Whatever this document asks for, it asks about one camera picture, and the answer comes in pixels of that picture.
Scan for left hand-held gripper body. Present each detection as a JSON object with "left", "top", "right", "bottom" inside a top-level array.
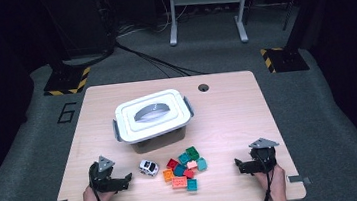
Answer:
[{"left": 86, "top": 153, "right": 126, "bottom": 195}]

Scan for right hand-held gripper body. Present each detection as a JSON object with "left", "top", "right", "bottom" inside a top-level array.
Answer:
[{"left": 241, "top": 135, "right": 283, "bottom": 176}]

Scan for white toy car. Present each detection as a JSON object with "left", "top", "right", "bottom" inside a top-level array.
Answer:
[{"left": 137, "top": 157, "right": 160, "bottom": 179}]

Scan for orange toy block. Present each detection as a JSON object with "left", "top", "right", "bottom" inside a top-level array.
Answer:
[{"left": 162, "top": 168, "right": 175, "bottom": 183}]

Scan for clear brown plastic storage box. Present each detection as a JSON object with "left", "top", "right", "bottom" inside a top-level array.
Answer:
[{"left": 110, "top": 95, "right": 198, "bottom": 156}]

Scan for red toy block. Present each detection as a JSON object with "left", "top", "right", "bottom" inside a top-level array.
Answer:
[
  {"left": 182, "top": 167, "right": 197, "bottom": 180},
  {"left": 166, "top": 157, "right": 181, "bottom": 171}
]

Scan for green toy block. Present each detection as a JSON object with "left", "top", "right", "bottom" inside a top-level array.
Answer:
[{"left": 184, "top": 145, "right": 201, "bottom": 161}]

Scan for large salmon toy block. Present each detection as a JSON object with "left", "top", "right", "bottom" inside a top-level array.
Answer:
[{"left": 170, "top": 175, "right": 189, "bottom": 190}]

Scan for white lid with grey handle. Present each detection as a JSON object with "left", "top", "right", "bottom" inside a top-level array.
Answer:
[{"left": 113, "top": 86, "right": 194, "bottom": 146}]

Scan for person's right hand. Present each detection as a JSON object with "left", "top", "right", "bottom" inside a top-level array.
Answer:
[{"left": 253, "top": 163, "right": 290, "bottom": 201}]

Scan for dark cabinet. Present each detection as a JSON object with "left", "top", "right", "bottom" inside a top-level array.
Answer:
[{"left": 38, "top": 0, "right": 117, "bottom": 62}]

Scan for right hand-held gripper cable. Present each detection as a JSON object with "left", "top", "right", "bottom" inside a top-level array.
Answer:
[{"left": 256, "top": 157, "right": 279, "bottom": 201}]

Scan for grey table bracket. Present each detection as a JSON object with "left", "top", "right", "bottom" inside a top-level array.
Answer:
[{"left": 286, "top": 173, "right": 312, "bottom": 190}]

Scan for black yellow striped base plate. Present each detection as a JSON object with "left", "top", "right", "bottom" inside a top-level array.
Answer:
[
  {"left": 41, "top": 65, "right": 94, "bottom": 98},
  {"left": 260, "top": 44, "right": 311, "bottom": 75}
]

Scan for black floor cables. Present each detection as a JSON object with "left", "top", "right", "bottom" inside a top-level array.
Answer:
[{"left": 114, "top": 32, "right": 208, "bottom": 85}]

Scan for white floor cables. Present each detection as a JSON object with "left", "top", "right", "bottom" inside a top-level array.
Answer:
[{"left": 114, "top": 12, "right": 173, "bottom": 40}]

